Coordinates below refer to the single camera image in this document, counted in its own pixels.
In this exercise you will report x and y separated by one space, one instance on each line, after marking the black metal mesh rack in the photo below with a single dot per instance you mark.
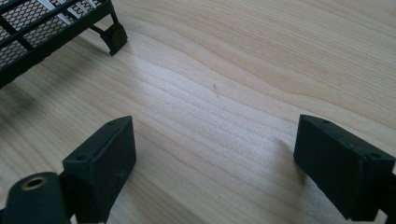
46 28

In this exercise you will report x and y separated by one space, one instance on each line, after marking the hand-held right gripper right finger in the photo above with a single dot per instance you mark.
339 161

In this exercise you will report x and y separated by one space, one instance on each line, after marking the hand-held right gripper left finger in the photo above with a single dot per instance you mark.
99 168

